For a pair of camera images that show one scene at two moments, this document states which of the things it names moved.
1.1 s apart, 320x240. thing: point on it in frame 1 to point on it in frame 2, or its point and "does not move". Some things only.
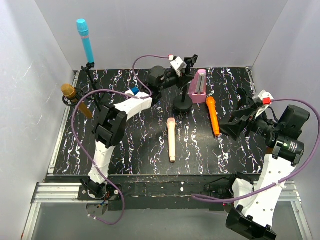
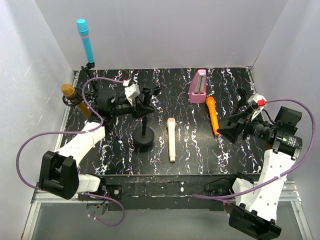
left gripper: [184, 72] to [137, 105]
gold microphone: [69, 91] does not move
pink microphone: [171, 125] does not move
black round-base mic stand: [184, 103] to [144, 136]
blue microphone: [83, 31] does not move
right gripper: [245, 120] does not move
